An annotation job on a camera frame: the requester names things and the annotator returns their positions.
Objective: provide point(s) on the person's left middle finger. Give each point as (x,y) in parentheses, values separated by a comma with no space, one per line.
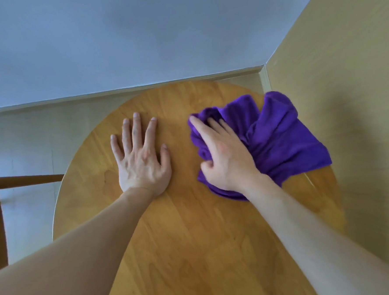
(136,129)

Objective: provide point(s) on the person's left little finger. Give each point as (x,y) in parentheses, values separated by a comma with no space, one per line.
(116,147)

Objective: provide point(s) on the round wooden table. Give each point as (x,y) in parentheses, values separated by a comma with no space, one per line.
(193,238)

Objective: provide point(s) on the person's right thumb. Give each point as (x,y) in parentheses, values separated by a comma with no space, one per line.
(207,166)

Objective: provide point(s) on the person's right middle finger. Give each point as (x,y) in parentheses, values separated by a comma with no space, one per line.
(217,126)

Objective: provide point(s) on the person's right hand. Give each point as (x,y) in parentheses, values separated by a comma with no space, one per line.
(226,163)

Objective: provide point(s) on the white baseboard trim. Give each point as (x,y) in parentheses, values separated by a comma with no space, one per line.
(125,89)

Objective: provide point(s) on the person's left thumb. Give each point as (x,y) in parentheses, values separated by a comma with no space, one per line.
(165,156)

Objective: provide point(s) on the person's right forearm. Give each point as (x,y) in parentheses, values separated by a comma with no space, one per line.
(318,243)

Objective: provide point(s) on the brown wooden chair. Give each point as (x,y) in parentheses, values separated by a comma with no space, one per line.
(1,210)

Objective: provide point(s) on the person's left hand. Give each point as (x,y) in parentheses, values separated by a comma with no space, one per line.
(140,167)

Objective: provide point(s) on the person's left forearm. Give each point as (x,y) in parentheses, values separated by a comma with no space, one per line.
(69,258)

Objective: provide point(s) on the purple microfiber cloth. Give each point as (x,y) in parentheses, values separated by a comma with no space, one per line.
(279,140)

